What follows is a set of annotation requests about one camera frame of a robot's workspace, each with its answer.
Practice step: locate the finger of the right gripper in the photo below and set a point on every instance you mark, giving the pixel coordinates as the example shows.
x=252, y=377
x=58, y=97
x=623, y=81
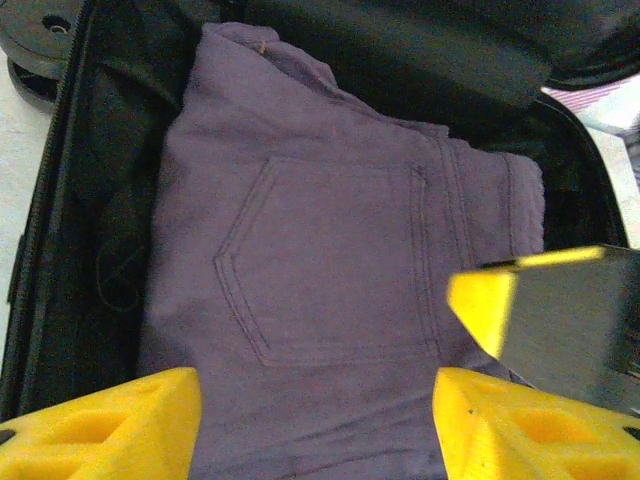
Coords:
x=565, y=320

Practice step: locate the folded purple pants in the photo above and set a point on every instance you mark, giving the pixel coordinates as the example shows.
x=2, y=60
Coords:
x=325, y=250

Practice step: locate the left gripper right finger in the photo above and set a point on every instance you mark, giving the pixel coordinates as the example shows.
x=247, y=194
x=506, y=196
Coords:
x=525, y=430

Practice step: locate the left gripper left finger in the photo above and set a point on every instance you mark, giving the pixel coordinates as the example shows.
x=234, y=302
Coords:
x=100, y=425

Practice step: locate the teal hard-shell suitcase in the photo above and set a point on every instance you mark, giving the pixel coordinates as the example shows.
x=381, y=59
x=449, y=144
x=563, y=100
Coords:
x=100, y=200

